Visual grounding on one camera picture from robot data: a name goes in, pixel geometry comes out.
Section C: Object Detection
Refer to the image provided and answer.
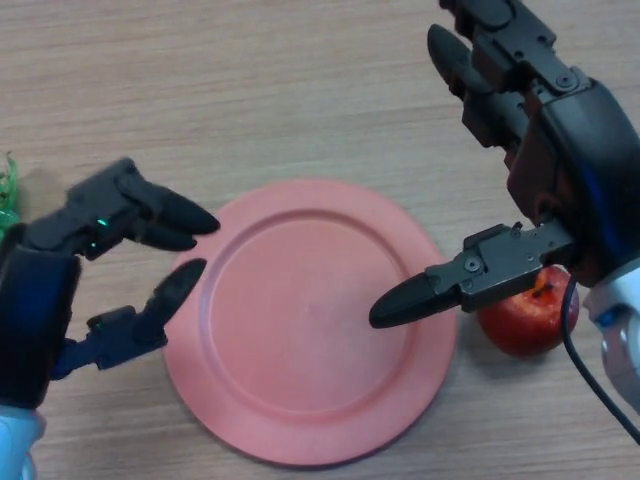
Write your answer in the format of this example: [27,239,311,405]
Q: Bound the green grapes bunch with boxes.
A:
[0,149,21,236]

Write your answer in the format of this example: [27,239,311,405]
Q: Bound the pink round plate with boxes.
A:
[163,179,459,467]

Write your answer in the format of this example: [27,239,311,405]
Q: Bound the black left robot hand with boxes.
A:
[0,157,221,409]

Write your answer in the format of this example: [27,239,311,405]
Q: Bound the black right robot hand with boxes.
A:
[368,0,640,330]

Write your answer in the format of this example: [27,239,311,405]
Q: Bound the red apple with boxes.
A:
[477,264,581,357]

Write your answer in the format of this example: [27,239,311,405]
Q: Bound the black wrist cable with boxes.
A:
[562,279,640,441]

